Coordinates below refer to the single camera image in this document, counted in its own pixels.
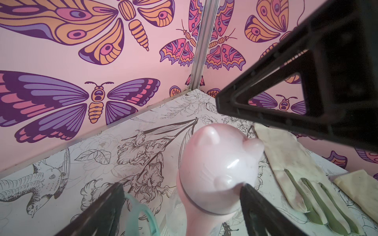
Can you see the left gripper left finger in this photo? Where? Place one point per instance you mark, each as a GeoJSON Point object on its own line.
{"type": "Point", "coordinates": [101, 218]}

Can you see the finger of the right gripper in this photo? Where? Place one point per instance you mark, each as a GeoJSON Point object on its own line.
{"type": "Point", "coordinates": [320, 81]}

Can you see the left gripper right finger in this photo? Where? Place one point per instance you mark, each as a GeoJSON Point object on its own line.
{"type": "Point", "coordinates": [262, 218]}

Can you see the beige work glove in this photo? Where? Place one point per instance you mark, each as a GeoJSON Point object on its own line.
{"type": "Point", "coordinates": [304, 184]}

